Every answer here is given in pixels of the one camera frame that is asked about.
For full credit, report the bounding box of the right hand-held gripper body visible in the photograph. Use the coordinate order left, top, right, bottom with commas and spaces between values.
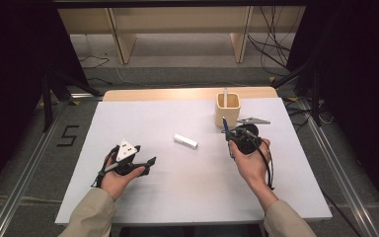
235, 117, 271, 155

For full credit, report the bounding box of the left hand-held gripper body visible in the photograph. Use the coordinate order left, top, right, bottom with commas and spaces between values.
107, 138, 142, 177

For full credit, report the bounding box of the blue pen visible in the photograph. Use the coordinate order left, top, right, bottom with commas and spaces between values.
221, 117, 235, 161

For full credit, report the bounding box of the beige pen holder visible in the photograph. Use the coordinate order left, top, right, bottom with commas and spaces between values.
214, 92, 242, 128

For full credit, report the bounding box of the white rectangular eraser stick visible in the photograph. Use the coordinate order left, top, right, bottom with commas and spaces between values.
173, 133, 199, 150

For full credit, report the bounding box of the person's left hand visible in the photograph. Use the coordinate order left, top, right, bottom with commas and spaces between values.
100, 153, 146, 200

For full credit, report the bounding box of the person's right hand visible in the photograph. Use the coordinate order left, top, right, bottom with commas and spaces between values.
228, 137, 272, 191

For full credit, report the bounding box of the white table cover sheet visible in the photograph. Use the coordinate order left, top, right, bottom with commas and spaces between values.
54, 97, 334, 226

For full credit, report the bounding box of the black metal stand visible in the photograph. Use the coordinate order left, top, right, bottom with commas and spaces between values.
40, 68, 103, 133
270, 57, 324, 127

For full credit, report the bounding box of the wooden desk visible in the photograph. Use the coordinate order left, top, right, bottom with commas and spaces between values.
57, 6, 307, 65

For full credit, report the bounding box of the black curtain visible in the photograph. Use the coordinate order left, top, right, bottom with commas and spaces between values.
0, 0, 90, 201
287, 0, 379, 215

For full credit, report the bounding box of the black metal bar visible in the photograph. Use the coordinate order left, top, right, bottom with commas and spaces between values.
52, 0, 310, 9

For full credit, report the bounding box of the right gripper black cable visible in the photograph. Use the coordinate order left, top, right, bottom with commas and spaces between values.
240, 127, 276, 192

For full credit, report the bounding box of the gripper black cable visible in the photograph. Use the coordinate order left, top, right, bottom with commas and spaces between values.
91, 145, 120, 190
240, 127, 276, 192

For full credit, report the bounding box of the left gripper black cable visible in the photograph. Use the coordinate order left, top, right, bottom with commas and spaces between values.
91, 145, 120, 190

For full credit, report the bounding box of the bundle of black floor cables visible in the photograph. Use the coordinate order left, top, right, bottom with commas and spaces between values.
246, 6, 299, 77

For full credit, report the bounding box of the aluminium floor rail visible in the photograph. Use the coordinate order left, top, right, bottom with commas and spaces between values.
0, 98, 72, 237
295, 98, 379, 237

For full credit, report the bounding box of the thin black floor cable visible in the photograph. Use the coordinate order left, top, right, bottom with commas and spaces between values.
78, 54, 111, 70

